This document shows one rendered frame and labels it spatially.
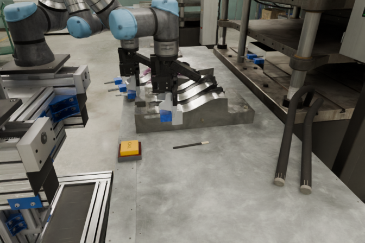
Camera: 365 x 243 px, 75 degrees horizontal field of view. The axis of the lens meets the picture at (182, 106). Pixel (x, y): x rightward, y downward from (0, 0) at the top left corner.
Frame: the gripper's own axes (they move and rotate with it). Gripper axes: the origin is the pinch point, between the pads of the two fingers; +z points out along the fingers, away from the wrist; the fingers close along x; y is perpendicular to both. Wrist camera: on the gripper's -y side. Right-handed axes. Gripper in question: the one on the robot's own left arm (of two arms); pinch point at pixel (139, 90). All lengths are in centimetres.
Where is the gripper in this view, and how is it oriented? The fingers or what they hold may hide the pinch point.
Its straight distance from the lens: 111.1
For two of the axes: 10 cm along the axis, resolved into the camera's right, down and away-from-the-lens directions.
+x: 1.6, 4.6, -8.7
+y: -9.9, 0.8, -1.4
